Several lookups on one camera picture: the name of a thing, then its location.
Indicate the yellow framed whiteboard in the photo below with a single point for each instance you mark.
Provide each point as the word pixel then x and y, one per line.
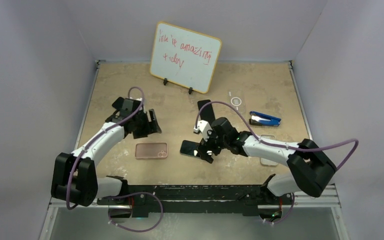
pixel 184 57

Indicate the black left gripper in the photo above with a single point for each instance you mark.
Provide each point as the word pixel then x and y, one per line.
pixel 149 127

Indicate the green phone black screen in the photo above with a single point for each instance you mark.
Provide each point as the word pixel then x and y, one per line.
pixel 189 148

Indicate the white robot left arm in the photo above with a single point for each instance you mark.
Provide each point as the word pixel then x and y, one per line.
pixel 75 179

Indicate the beige phone case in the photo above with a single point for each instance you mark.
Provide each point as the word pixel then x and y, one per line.
pixel 264 161

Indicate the clear magsafe phone case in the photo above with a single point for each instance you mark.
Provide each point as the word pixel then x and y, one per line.
pixel 236 98

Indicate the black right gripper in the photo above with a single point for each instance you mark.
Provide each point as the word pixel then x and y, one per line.
pixel 204 146

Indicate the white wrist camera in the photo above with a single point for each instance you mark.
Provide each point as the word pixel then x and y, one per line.
pixel 135 98
pixel 202 127

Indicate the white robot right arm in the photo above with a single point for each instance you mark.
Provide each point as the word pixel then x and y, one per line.
pixel 310 171

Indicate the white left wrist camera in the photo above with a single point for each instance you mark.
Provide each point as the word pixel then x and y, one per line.
pixel 135 98

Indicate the black phone in centre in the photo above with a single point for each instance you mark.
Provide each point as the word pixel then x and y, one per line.
pixel 207 114

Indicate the aluminium frame rail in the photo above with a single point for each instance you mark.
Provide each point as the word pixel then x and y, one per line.
pixel 328 199

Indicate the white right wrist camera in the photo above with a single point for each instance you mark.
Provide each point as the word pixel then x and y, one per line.
pixel 202 127

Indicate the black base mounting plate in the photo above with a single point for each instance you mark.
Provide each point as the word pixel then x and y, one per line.
pixel 224 199

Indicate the black phone on left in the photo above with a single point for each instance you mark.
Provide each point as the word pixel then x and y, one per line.
pixel 118 103

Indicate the blue black stapler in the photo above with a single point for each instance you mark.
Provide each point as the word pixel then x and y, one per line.
pixel 261 119

